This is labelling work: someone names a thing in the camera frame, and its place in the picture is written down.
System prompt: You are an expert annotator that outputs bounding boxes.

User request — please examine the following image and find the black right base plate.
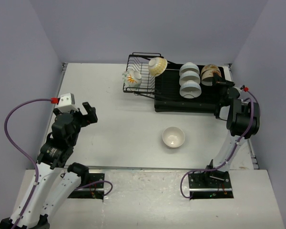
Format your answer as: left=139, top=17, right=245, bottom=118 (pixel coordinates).
left=188, top=171, right=234, bottom=199

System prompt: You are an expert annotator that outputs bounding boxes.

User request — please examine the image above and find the white bowl back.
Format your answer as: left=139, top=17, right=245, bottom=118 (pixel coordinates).
left=179, top=62, right=200, bottom=74

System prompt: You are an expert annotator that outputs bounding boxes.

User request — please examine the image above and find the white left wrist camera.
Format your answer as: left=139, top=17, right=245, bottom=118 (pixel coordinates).
left=57, top=93, right=78, bottom=113

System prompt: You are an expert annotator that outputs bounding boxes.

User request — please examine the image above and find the white bowl middle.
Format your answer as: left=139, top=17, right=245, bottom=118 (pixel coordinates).
left=179, top=70, right=201, bottom=86

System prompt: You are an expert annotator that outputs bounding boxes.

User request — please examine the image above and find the white green floral bowl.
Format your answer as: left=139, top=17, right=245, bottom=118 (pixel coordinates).
left=122, top=70, right=142, bottom=88

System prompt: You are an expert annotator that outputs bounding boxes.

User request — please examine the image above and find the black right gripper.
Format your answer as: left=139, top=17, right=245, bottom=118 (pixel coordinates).
left=212, top=73, right=235, bottom=106

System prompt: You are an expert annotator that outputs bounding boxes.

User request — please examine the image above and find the beige floral bowl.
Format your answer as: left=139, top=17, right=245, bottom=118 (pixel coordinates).
left=162, top=126, right=185, bottom=148
left=201, top=64, right=220, bottom=72
left=201, top=69, right=221, bottom=86

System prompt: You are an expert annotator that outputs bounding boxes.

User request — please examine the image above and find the beige floral bowl front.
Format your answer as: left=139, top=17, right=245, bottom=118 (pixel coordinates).
left=162, top=126, right=185, bottom=148

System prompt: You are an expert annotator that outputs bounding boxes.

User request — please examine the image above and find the white bowl front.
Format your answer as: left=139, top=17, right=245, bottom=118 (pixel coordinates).
left=179, top=80, right=202, bottom=99

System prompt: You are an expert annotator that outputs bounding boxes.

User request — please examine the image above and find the black wire dish rack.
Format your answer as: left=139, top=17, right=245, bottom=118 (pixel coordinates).
left=123, top=52, right=182, bottom=100

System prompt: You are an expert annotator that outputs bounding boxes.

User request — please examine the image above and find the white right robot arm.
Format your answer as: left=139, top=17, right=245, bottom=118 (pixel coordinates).
left=203, top=73, right=260, bottom=187

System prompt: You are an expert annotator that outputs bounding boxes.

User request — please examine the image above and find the yellow patterned bowl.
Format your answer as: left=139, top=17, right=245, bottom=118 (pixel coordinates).
left=148, top=57, right=168, bottom=77

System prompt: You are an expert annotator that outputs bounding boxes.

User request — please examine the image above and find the beige floral bowl back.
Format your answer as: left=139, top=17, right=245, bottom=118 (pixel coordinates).
left=201, top=64, right=220, bottom=72

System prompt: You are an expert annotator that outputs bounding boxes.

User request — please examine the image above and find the black dish drying tray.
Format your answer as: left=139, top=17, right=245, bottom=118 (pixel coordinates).
left=154, top=62, right=226, bottom=114

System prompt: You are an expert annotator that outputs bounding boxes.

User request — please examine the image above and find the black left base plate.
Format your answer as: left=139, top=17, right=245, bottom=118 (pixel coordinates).
left=68, top=173, right=105, bottom=200

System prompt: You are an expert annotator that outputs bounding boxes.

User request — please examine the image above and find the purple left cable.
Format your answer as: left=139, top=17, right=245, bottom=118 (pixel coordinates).
left=3, top=97, right=58, bottom=227

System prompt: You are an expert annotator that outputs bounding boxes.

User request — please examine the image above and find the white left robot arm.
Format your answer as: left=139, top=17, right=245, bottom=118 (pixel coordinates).
left=0, top=98, right=98, bottom=229

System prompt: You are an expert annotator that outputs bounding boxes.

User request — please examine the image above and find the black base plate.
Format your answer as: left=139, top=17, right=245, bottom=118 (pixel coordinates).
left=68, top=173, right=105, bottom=200
left=188, top=171, right=234, bottom=199

